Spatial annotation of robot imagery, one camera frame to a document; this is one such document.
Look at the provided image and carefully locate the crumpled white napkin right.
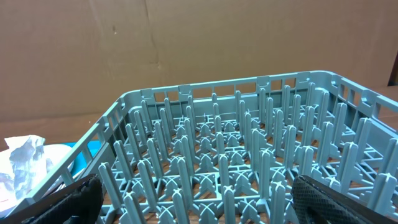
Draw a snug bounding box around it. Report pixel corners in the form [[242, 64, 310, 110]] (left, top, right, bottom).
[[4, 135, 53, 200]]

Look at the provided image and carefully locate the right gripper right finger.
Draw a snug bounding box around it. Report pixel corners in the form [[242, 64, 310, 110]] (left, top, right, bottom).
[[291, 175, 397, 224]]

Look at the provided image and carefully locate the teal plastic tray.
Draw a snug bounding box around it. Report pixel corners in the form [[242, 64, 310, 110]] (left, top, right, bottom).
[[63, 139, 102, 178]]

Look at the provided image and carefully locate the pink plate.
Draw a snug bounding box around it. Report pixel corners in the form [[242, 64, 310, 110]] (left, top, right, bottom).
[[1, 144, 72, 218]]

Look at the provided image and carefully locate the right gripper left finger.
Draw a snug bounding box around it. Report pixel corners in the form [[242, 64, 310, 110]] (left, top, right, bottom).
[[1, 174, 103, 224]]

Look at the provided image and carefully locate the grey dishwasher rack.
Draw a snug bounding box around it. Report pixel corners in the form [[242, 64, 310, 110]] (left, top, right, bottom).
[[5, 70, 397, 223]]

